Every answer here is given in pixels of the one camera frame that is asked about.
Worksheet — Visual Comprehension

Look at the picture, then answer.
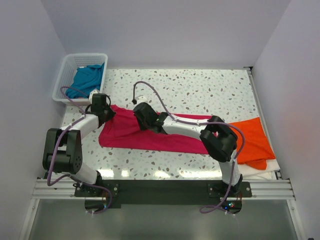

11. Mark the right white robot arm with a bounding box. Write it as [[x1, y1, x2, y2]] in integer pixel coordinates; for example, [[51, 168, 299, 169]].
[[133, 102, 243, 197]]

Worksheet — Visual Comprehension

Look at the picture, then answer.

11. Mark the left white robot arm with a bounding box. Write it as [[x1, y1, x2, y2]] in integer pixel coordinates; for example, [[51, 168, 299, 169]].
[[42, 93, 116, 196]]

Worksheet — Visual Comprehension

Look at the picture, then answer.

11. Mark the aluminium frame rail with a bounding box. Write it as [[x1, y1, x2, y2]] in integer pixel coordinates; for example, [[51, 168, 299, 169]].
[[31, 179, 296, 200]]

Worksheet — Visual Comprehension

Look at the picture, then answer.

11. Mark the magenta t shirt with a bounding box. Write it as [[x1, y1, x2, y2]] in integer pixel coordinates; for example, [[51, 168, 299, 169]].
[[98, 104, 208, 155]]

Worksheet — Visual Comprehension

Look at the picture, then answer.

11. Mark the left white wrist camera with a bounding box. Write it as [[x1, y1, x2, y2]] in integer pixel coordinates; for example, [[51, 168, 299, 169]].
[[88, 89, 100, 102]]

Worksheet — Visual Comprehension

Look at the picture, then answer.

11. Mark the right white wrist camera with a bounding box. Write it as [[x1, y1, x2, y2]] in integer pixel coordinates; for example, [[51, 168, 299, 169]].
[[132, 95, 148, 105]]

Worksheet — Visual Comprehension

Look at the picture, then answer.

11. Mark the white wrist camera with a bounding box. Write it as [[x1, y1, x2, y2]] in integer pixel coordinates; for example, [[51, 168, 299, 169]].
[[88, 89, 100, 102], [132, 95, 148, 105]]

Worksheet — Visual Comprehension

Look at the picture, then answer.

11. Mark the white cloth under stack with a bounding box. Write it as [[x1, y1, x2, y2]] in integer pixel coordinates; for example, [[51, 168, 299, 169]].
[[238, 159, 280, 181]]

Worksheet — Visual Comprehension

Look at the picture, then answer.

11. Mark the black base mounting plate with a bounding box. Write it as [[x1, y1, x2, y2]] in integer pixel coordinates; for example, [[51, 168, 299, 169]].
[[74, 179, 252, 210]]

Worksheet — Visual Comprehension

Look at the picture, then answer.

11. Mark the folded orange t shirt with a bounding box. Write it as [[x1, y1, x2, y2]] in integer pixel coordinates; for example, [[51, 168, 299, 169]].
[[231, 117, 276, 171]]

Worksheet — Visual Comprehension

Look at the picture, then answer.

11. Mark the white plastic basket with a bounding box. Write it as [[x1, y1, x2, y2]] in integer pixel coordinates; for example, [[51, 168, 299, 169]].
[[52, 53, 108, 106]]

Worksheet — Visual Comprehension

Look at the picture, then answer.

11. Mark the blue t shirt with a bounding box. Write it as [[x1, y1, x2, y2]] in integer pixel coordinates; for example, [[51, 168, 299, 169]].
[[65, 63, 105, 99]]

